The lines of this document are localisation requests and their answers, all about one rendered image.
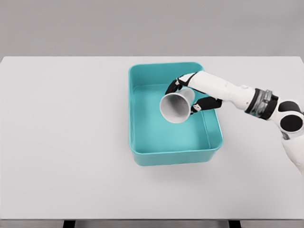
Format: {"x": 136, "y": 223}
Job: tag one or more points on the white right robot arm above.
{"x": 261, "y": 101}

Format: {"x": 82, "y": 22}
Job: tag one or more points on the teal rectangular plastic basket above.
{"x": 171, "y": 133}

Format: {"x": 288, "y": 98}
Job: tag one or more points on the white paper cup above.
{"x": 175, "y": 107}

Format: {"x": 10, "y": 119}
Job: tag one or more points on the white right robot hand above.
{"x": 206, "y": 82}

